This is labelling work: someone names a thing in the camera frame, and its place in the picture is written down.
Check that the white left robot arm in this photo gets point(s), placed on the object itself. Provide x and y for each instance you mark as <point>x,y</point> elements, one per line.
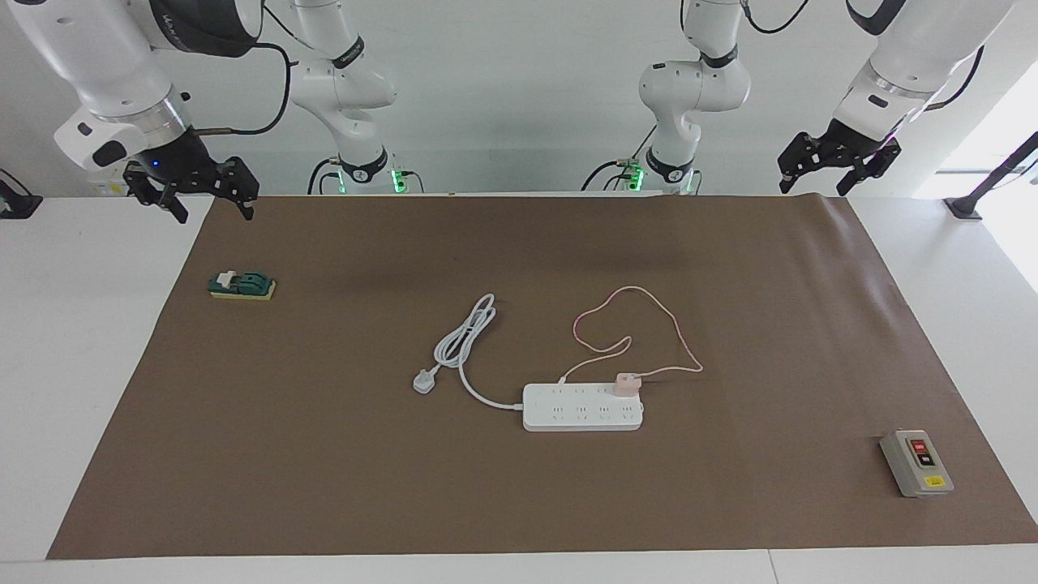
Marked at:
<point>689,89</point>

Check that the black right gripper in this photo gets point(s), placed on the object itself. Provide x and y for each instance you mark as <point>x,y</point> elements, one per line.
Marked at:
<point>182,166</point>

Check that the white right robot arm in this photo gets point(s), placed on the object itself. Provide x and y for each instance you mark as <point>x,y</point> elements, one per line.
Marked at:
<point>81,49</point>

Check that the black clamp stand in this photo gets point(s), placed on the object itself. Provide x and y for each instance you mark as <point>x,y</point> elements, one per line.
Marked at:
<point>965,207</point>

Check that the brown table mat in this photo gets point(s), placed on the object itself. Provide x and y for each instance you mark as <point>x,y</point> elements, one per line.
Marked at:
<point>324,454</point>

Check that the pink charger adapter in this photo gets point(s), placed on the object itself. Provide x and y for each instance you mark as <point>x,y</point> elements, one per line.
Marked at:
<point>627,383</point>

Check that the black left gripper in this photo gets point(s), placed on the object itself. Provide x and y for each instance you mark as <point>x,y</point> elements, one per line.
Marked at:
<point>847,148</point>

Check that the grey on-off switch box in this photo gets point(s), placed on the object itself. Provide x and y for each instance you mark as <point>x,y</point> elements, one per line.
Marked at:
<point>912,472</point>

